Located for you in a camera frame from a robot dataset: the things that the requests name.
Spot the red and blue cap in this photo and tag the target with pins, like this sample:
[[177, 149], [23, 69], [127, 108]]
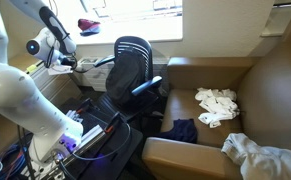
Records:
[[89, 26]]

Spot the navy blue cloth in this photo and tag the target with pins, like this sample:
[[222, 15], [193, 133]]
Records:
[[183, 131]]

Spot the tan leather armchair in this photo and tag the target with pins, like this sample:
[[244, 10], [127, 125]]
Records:
[[271, 90]]

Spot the wooden drawer cabinet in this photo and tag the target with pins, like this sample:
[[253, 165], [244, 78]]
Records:
[[58, 86]]

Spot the black robot table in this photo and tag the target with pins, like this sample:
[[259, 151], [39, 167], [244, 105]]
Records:
[[111, 153]]

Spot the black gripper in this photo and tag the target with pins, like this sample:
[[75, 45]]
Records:
[[68, 62]]

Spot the yellow sticky note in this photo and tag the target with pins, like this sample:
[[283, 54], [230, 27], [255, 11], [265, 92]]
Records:
[[31, 68]]

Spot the black mesh office chair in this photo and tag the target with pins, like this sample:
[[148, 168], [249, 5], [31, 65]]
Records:
[[135, 45]]

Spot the black garment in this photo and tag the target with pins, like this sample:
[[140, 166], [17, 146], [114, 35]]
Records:
[[125, 80]]

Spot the white socks pile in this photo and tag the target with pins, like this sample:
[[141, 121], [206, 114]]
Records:
[[218, 105]]

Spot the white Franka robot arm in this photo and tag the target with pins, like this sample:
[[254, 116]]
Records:
[[8, 93]]

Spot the light blue-grey garment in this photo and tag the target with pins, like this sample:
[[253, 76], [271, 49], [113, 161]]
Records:
[[265, 160]]

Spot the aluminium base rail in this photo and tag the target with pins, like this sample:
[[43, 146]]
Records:
[[88, 136]]

